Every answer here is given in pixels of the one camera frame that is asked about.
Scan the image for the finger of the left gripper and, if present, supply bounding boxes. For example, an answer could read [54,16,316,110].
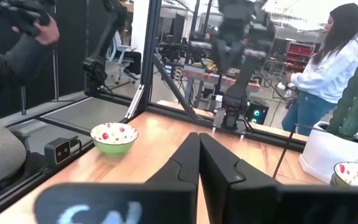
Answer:
[211,40,231,75]
[227,40,245,75]

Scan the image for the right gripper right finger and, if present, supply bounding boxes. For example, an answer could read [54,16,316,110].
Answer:
[200,133,281,224]

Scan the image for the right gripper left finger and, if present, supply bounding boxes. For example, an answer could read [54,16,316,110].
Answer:
[147,133,200,224]

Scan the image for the red floral green bowl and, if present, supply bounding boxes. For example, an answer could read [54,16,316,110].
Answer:
[90,122,139,156]
[330,161,358,187]

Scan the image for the wooden workbench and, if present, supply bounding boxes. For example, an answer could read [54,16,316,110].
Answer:
[181,66,263,94]

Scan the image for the red tool cabinet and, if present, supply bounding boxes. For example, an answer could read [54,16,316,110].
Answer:
[285,40,316,72]

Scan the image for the black computer green lights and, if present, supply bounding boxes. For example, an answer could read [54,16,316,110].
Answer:
[246,99,270,126]

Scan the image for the white office chair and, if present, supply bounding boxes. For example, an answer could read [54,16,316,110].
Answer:
[112,30,139,85]

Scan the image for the white plant pot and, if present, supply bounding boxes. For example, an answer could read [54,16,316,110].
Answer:
[298,120,358,184]

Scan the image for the green cactus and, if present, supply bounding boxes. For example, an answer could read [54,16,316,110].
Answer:
[326,52,358,139]

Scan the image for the small black camera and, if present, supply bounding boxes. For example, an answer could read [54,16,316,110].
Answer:
[44,136,81,166]

